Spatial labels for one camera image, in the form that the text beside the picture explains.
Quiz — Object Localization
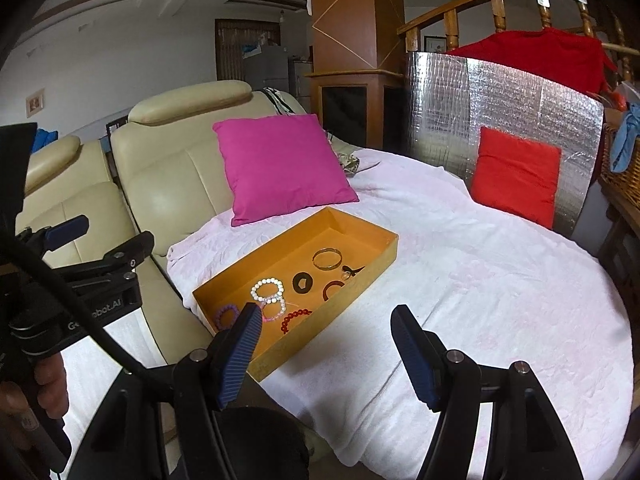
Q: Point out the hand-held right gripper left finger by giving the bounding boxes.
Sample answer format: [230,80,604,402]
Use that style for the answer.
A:
[67,303,264,480]

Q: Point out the grey refrigerator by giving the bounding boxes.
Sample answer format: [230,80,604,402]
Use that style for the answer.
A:
[242,42,315,102]

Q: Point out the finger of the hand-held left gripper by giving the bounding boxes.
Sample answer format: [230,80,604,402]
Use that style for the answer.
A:
[46,230,156,281]
[15,214,90,254]

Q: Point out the orange cardboard box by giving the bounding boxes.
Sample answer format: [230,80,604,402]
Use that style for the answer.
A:
[192,205,399,383]

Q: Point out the silver foil panel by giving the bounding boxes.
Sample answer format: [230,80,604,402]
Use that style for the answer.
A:
[403,51,604,238]

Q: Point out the wooden pillar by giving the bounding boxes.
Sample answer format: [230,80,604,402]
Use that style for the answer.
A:
[306,0,405,73]

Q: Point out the beige leather sofa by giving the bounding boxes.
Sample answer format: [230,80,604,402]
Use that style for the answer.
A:
[14,79,331,363]

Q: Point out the wooden railing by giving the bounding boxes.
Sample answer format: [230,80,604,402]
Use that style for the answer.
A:
[397,0,640,81]

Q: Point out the blue cloth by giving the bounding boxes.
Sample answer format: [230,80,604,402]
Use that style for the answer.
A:
[611,104,640,172]

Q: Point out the red cloth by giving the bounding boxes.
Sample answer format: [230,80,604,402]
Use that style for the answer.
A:
[445,29,618,96]

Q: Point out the gold bangle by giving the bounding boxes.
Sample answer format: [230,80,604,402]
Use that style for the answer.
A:
[312,247,344,271]

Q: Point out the red pillow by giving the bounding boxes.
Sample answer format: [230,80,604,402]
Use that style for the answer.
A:
[470,126,563,231]

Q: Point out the magenta pillow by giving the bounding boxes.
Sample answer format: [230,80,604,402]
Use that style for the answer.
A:
[213,114,360,227]

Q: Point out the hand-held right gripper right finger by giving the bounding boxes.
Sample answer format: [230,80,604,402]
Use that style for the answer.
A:
[390,303,584,480]

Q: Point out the purple bead bracelet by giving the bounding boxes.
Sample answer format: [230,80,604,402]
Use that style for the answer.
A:
[215,305,242,331]

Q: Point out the wicker basket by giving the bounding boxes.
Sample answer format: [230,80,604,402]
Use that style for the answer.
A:
[599,122,640,193]

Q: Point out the brown door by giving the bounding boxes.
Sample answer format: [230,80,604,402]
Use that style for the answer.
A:
[215,18,282,82]

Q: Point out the white cloth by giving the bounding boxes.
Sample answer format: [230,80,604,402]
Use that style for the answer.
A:
[62,304,213,443]

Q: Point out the person's left hand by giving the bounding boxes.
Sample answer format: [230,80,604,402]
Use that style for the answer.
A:
[0,351,69,428]

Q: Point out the wooden cabinet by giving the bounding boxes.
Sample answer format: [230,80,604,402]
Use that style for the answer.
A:
[304,69,407,153]

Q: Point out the patterned grey cloth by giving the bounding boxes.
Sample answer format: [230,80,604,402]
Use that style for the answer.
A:
[334,152,382,177]

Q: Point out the red bead bracelet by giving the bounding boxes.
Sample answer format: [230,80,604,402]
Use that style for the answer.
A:
[279,308,314,336]

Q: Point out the striped cloth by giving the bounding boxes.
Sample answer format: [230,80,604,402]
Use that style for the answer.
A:
[262,87,295,115]

